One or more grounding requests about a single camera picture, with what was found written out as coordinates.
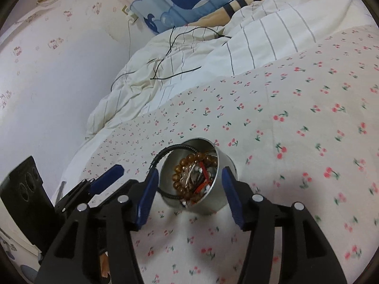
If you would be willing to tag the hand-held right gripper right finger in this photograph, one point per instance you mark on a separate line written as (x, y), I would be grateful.
(235, 201)

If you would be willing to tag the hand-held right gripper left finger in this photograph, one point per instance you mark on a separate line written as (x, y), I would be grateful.
(146, 201)

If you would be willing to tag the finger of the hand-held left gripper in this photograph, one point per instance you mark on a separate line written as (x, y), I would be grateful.
(108, 176)

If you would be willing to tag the round metal tin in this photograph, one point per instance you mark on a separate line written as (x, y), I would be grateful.
(214, 202)

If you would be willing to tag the white striped duvet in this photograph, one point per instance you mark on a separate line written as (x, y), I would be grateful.
(266, 35)

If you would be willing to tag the beige striped pillow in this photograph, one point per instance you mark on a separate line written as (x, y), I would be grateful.
(213, 16)

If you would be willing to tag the white wall socket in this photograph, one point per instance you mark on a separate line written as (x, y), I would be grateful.
(130, 13)

